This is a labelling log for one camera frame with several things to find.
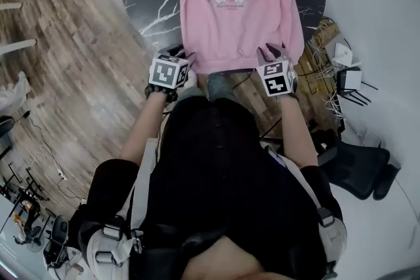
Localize person's left forearm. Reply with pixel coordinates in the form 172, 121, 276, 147
119, 96, 168, 163

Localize person's right forearm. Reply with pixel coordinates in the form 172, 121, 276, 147
278, 93, 319, 168

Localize grey shoulder harness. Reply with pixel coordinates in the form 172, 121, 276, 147
85, 137, 348, 276

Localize white square router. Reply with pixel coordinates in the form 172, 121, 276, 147
330, 41, 354, 68

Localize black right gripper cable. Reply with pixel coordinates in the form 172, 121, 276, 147
258, 117, 284, 142

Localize pink sweatshirt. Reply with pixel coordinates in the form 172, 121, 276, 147
169, 0, 305, 75

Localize cardboard box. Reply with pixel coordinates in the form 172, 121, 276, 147
296, 18, 341, 100

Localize white router black antennas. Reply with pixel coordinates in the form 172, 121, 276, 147
335, 66, 379, 106

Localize person's black top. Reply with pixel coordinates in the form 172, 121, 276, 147
78, 96, 344, 280

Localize white-legged dark-top desk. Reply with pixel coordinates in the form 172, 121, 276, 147
0, 1, 38, 56

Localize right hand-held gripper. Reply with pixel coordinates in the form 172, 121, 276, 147
255, 43, 299, 98

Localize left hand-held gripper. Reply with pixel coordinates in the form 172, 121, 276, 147
148, 43, 198, 90

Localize black office chair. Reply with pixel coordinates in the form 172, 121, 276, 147
316, 136, 402, 201

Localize person's blue jeans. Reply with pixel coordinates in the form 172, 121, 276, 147
178, 71, 239, 104

